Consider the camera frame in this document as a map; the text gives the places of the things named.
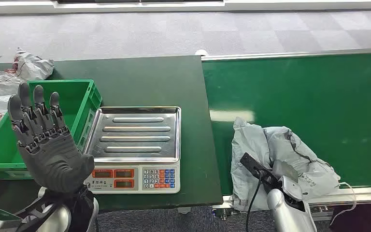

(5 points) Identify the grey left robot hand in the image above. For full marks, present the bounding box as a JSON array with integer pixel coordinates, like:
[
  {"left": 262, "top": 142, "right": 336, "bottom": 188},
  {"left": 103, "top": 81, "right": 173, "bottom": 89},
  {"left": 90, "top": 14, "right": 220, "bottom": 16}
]
[{"left": 270, "top": 159, "right": 300, "bottom": 184}]

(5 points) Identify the grey express mailer package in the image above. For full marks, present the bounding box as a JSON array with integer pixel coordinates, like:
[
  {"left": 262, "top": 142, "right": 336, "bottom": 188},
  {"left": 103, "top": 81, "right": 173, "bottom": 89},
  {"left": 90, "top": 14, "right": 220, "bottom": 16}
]
[{"left": 229, "top": 116, "right": 357, "bottom": 226}]

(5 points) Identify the green conveyor belt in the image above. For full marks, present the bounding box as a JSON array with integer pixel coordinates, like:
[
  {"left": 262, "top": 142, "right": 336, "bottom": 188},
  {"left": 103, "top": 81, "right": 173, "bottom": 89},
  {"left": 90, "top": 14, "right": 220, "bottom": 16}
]
[{"left": 201, "top": 48, "right": 371, "bottom": 221}]

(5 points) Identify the white electronic scale body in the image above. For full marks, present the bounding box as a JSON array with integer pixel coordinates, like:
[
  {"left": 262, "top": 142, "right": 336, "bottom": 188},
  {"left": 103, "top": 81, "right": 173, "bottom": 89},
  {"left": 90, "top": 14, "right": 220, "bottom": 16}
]
[{"left": 84, "top": 158, "right": 181, "bottom": 195}]

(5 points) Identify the steel scale tray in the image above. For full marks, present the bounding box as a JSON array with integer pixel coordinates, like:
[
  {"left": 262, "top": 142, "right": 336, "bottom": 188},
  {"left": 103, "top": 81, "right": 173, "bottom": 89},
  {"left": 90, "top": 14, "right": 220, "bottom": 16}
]
[{"left": 84, "top": 106, "right": 182, "bottom": 164}]

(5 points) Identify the green plastic crate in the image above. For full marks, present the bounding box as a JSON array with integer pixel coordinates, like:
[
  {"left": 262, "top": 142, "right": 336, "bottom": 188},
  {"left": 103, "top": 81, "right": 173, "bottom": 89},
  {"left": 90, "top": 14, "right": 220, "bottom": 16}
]
[{"left": 0, "top": 79, "right": 103, "bottom": 180}]

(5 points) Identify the crumpled grey mailer bag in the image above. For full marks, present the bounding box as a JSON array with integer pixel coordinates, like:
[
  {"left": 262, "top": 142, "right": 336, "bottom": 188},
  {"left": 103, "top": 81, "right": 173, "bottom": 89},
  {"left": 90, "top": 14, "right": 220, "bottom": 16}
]
[{"left": 13, "top": 47, "right": 55, "bottom": 81}]

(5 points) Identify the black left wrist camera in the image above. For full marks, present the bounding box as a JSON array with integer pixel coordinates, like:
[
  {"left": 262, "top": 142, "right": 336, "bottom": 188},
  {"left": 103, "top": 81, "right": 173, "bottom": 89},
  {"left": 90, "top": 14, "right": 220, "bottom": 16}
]
[{"left": 239, "top": 152, "right": 281, "bottom": 189}]

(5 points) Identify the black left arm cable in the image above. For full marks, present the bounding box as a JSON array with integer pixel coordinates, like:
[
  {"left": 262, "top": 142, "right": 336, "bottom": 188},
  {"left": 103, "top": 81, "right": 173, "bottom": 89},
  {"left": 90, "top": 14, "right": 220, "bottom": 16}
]
[{"left": 245, "top": 171, "right": 265, "bottom": 232}]

